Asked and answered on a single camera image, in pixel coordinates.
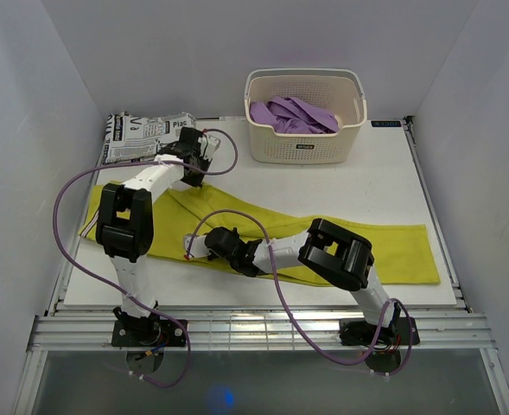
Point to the aluminium rail frame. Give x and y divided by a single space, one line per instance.
257 348

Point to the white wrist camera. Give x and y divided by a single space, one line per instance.
208 146
191 246

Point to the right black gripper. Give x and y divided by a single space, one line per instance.
237 235

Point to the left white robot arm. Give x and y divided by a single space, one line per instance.
125 224

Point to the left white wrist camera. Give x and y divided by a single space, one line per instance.
208 146

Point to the purple garment in basket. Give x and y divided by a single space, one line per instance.
291 115

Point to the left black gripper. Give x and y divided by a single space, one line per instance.
194 181

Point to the cream perforated laundry basket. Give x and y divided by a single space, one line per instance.
336 90

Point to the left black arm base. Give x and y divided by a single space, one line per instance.
145 340

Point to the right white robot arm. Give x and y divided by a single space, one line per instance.
342 258

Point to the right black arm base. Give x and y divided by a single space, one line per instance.
386 356

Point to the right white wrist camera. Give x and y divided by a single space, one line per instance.
191 246

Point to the folded newspaper print trousers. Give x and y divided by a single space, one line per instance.
131 138

